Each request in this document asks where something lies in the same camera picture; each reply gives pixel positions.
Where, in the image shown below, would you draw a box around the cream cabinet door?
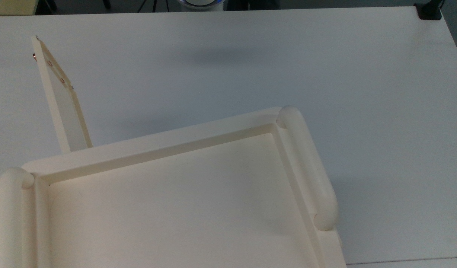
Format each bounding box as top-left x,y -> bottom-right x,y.
31,35 -> 93,153

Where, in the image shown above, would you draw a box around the cream plastic cabinet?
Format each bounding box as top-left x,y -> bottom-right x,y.
0,106 -> 348,268

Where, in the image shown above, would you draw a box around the black table clamp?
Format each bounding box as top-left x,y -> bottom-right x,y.
415,0 -> 443,20

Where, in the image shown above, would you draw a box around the yellow wooden board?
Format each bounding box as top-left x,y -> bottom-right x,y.
0,0 -> 38,16

